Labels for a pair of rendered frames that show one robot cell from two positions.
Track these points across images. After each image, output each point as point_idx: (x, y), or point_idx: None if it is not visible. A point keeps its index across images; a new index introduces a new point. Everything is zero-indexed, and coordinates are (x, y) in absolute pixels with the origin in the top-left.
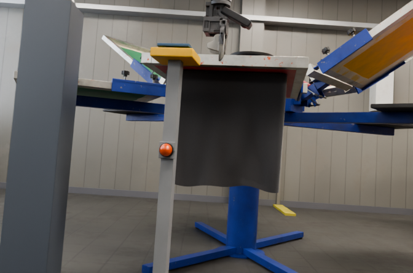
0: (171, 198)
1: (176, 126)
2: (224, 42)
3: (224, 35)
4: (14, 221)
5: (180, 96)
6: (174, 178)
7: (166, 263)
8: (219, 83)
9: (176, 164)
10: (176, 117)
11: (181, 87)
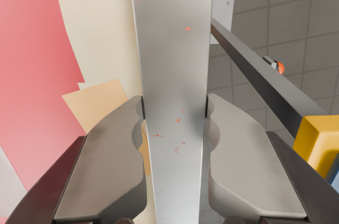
0: (244, 44)
1: (280, 73)
2: (215, 150)
3: (305, 184)
4: None
5: (285, 98)
6: (240, 50)
7: (227, 31)
8: None
9: (244, 56)
10: (287, 79)
11: (296, 108)
